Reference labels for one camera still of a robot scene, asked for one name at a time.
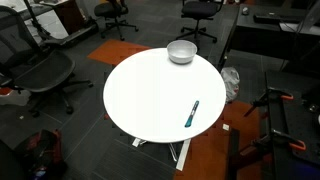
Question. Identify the teal marker pen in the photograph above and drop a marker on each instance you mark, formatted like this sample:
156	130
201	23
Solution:
192	114

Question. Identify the white round bowl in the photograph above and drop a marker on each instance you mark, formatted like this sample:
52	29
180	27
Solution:
181	55

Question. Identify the white table base legs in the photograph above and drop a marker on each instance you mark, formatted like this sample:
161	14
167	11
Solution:
185	153

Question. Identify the crumpled clear plastic bag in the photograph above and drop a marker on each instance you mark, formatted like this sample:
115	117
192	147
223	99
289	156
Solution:
230	83

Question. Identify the small white paper tag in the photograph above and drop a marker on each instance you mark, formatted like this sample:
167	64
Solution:
226	127

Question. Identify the black swivel office chair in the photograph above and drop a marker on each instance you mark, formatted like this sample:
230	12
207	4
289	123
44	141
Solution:
200	9
110	10

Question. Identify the black stand leg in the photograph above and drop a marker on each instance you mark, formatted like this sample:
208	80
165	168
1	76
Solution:
233	153

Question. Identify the black kick scooter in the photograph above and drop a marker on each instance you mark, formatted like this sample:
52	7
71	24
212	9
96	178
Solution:
66	37

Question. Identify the grey computer mouse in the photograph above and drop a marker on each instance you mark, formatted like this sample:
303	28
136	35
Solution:
245	10

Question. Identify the black mesh office chair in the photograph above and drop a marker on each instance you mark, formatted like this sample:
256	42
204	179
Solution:
43	71

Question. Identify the brown wooden cabinet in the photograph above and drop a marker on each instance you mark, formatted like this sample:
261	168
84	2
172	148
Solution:
68	15

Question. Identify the black office desk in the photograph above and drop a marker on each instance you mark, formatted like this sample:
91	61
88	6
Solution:
266	33

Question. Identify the white desk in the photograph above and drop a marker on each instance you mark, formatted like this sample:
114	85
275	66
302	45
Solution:
50	23

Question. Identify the red and black bag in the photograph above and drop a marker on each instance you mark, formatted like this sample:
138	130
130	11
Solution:
43	150

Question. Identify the black computer keyboard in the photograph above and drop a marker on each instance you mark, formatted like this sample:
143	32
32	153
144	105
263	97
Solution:
273	18

